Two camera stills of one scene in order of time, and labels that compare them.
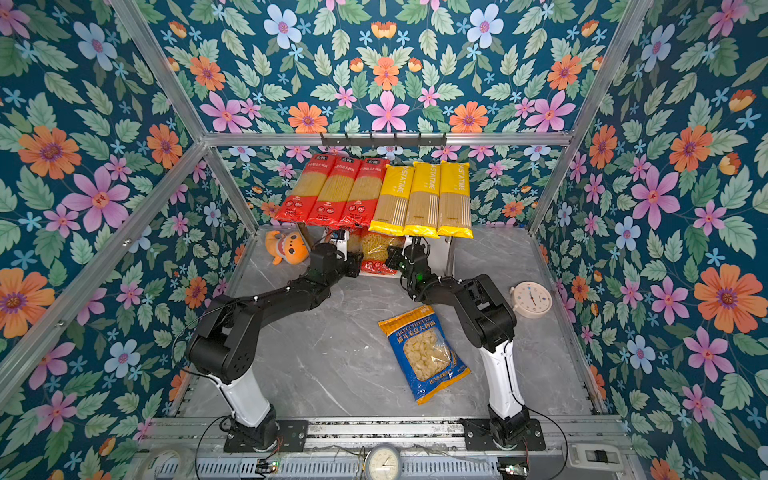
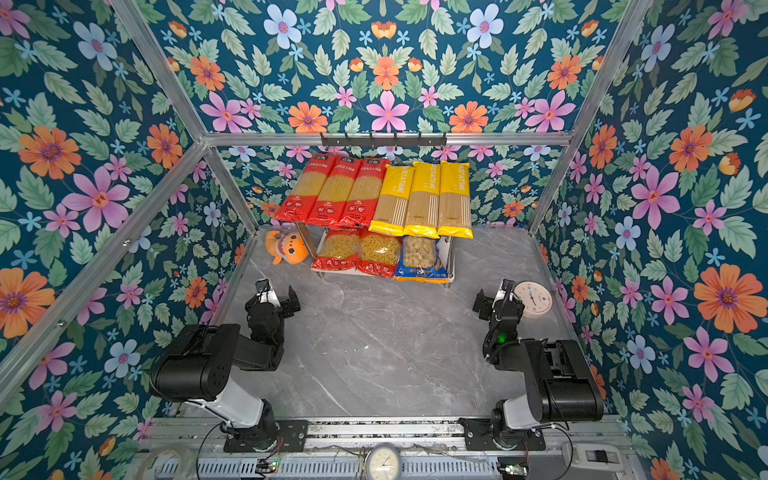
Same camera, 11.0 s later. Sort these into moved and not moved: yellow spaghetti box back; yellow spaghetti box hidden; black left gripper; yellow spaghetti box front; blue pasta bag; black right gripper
Moved: black left gripper; black right gripper; blue pasta bag
Not moved: yellow spaghetti box front; yellow spaghetti box hidden; yellow spaghetti box back
